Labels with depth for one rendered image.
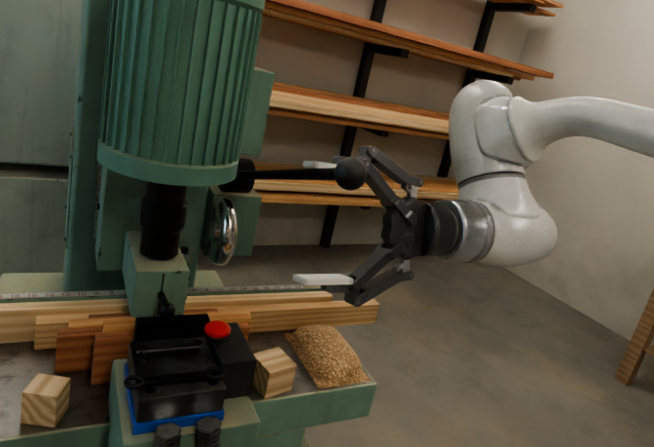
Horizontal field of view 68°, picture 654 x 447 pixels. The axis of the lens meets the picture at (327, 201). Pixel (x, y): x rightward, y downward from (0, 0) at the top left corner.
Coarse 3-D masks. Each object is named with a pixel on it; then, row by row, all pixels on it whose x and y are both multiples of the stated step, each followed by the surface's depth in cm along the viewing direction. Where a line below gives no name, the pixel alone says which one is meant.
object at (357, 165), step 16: (240, 160) 83; (352, 160) 50; (240, 176) 80; (256, 176) 74; (272, 176) 68; (288, 176) 64; (304, 176) 60; (320, 176) 56; (336, 176) 50; (352, 176) 49; (240, 192) 84
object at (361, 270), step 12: (408, 240) 63; (384, 252) 63; (396, 252) 63; (360, 264) 64; (372, 264) 62; (384, 264) 63; (348, 276) 63; (360, 276) 61; (372, 276) 62; (348, 288) 61; (360, 288) 61
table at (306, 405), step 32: (0, 352) 63; (32, 352) 64; (256, 352) 74; (288, 352) 76; (0, 384) 58; (352, 384) 72; (0, 416) 53; (64, 416) 55; (96, 416) 56; (288, 416) 67; (320, 416) 70; (352, 416) 73
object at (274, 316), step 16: (272, 304) 81; (288, 304) 82; (304, 304) 83; (320, 304) 85; (336, 304) 86; (368, 304) 88; (48, 320) 64; (64, 320) 65; (256, 320) 78; (272, 320) 80; (288, 320) 81; (304, 320) 83; (320, 320) 84; (336, 320) 86; (352, 320) 88; (368, 320) 90; (48, 336) 64
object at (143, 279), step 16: (128, 240) 71; (128, 256) 69; (144, 256) 67; (176, 256) 69; (128, 272) 68; (144, 272) 63; (160, 272) 64; (176, 272) 65; (128, 288) 67; (144, 288) 64; (160, 288) 65; (176, 288) 66; (128, 304) 66; (144, 304) 65; (160, 304) 66; (176, 304) 67
